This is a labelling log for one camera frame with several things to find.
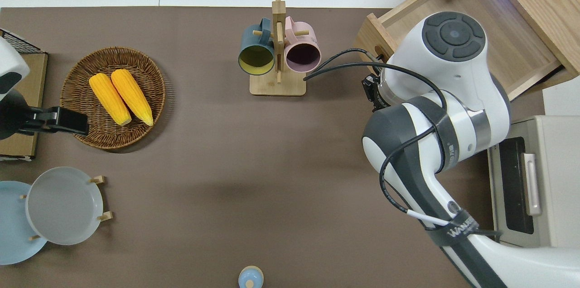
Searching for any cream toaster oven door handle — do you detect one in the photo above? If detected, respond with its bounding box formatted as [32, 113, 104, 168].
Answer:
[521, 153, 542, 216]

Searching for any light wooden drawer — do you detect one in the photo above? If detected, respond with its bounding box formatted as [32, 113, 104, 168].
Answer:
[353, 0, 567, 101]

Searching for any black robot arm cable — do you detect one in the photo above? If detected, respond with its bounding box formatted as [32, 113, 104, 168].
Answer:
[303, 48, 454, 227]

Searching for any wooden plate rack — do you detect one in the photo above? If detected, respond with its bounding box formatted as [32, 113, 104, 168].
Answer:
[19, 175, 113, 241]

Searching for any dark teal mug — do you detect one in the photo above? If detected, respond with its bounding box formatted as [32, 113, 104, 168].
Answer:
[238, 17, 276, 76]

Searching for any black wire rack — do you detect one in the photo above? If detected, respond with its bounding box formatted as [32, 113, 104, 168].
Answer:
[0, 29, 42, 54]

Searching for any cardboard box with wire basket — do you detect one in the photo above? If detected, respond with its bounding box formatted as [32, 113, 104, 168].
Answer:
[0, 52, 48, 161]

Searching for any yellow corn cob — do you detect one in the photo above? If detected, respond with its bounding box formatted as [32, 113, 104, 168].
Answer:
[89, 73, 132, 126]
[111, 69, 154, 126]

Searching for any grey plate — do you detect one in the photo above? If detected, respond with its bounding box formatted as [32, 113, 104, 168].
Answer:
[25, 167, 104, 246]

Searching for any brown table mat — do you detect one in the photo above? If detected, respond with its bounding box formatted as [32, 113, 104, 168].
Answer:
[0, 6, 546, 288]

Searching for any pink mug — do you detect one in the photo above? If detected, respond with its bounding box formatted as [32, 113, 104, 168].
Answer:
[284, 16, 322, 73]

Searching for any wooden mug tree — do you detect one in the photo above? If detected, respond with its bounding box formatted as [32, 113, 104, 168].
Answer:
[249, 0, 311, 96]

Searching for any brown wicker basket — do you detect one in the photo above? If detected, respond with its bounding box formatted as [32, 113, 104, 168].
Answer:
[60, 47, 166, 150]

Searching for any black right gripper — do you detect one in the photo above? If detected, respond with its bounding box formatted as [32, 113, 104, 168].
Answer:
[362, 74, 386, 113]

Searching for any cream toaster oven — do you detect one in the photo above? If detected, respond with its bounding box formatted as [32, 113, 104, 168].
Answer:
[487, 115, 580, 249]

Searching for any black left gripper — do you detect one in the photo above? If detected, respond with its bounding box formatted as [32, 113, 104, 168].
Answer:
[18, 106, 89, 137]

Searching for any light blue plate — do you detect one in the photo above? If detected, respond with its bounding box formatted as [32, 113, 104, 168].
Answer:
[0, 181, 48, 265]

